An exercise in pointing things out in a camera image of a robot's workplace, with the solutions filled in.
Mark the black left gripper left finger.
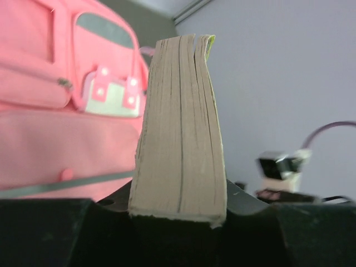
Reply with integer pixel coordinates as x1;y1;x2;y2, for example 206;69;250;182
1;184;139;267

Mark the green cover paperback book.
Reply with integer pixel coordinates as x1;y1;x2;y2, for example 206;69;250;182
128;34;227;228

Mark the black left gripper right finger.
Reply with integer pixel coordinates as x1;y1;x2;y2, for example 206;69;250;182
211;181;355;267

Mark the pink student backpack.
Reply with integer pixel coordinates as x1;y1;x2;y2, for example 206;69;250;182
1;1;148;200

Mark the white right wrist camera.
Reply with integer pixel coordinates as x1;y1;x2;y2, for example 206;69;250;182
256;149;312;192

